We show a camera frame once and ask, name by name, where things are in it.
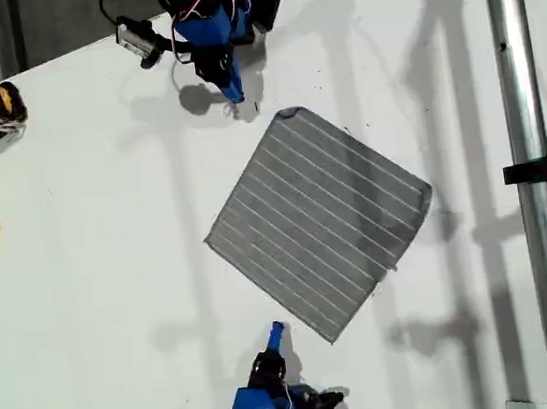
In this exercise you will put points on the steel post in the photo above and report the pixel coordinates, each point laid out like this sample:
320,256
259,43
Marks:
519,81

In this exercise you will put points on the black camera stalk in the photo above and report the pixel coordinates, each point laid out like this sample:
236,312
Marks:
171,44

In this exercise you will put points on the grey striped towel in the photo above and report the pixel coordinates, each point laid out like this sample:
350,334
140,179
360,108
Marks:
316,224

